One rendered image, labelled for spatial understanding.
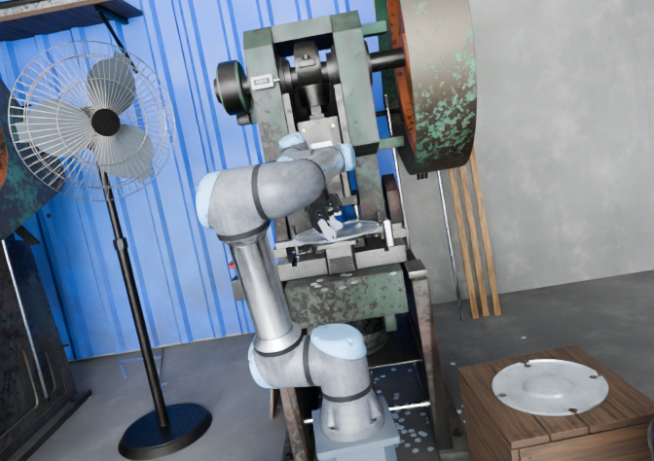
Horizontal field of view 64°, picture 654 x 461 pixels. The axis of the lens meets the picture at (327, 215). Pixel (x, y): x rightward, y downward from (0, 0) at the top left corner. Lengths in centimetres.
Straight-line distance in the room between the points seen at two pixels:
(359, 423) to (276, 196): 54
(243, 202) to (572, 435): 93
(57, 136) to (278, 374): 125
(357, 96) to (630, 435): 120
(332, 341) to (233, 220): 35
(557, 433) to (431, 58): 99
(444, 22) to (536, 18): 178
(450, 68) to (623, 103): 201
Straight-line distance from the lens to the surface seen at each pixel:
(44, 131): 210
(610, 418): 149
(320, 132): 182
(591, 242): 345
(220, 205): 106
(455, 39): 154
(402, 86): 220
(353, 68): 178
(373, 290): 175
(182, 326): 335
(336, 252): 177
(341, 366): 120
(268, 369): 124
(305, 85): 186
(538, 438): 141
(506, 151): 320
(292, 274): 183
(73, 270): 352
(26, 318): 284
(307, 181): 105
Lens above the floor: 113
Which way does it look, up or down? 9 degrees down
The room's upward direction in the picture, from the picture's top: 10 degrees counter-clockwise
